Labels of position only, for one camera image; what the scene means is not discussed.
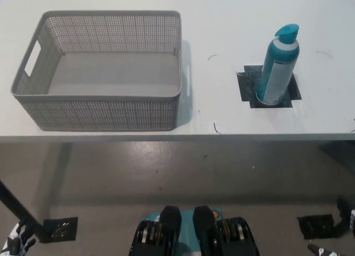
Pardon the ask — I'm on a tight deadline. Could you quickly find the black and teal robot body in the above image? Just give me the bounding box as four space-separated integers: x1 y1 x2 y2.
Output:
128 204 262 256

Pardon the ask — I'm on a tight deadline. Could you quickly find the black tape patch on table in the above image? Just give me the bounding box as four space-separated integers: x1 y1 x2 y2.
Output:
236 64 302 109

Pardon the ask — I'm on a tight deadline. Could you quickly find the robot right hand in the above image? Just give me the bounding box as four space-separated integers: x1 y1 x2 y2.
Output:
307 194 355 256

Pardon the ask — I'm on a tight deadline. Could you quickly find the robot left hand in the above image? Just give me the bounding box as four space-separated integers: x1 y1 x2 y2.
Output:
0 221 37 256

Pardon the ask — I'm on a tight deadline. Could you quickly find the black metal table leg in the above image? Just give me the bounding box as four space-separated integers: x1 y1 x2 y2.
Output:
0 179 45 243

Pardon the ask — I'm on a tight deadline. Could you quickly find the black floor tape patch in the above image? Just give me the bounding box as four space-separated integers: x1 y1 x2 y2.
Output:
296 213 346 240
41 216 79 243

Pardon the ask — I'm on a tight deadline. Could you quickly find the grey perforated plastic basket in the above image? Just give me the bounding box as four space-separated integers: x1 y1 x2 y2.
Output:
10 9 183 132

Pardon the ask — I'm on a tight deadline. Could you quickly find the teal air freshener spray bottle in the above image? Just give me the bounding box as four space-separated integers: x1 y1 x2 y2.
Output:
255 23 301 105

